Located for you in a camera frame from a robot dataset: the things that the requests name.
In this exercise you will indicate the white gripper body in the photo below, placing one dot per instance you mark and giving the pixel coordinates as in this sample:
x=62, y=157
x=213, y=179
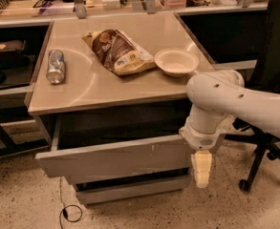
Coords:
x=201, y=139

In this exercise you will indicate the black office chair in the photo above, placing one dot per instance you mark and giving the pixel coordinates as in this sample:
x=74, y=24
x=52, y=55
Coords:
x=266, y=76

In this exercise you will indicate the black desk leg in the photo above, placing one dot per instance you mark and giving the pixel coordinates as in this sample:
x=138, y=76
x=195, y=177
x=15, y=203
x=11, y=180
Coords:
x=10, y=148

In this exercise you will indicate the white paper bowl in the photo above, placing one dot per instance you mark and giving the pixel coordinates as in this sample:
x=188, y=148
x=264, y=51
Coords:
x=176, y=62

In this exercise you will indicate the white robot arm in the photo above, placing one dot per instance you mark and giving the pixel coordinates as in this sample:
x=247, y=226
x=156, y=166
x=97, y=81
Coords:
x=214, y=96

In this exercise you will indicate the grey middle drawer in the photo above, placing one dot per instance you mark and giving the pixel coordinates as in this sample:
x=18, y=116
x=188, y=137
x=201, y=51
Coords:
x=89, y=181

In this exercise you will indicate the grey top drawer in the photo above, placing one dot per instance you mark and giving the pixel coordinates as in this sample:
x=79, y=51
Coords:
x=94, y=144

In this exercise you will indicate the silver drink can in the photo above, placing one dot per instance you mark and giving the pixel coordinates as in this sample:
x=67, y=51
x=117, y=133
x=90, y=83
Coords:
x=56, y=67

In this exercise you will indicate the grey drawer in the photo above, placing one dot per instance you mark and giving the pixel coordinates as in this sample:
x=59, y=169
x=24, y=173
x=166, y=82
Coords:
x=89, y=181
x=94, y=144
x=134, y=190

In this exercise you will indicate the brown yellow chip bag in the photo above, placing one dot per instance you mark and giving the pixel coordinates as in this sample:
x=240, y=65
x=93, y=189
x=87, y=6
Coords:
x=118, y=53

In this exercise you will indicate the grey metal post left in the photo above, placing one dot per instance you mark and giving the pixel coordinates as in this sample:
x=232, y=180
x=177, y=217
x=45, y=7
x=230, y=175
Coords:
x=80, y=9

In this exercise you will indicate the grey drawer cabinet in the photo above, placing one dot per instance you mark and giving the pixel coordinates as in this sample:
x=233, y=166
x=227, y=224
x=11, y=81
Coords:
x=90, y=89

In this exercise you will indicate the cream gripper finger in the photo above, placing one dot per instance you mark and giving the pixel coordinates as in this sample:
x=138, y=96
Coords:
x=201, y=162

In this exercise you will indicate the grey bottom drawer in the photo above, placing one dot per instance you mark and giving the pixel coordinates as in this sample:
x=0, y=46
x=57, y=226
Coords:
x=134, y=190

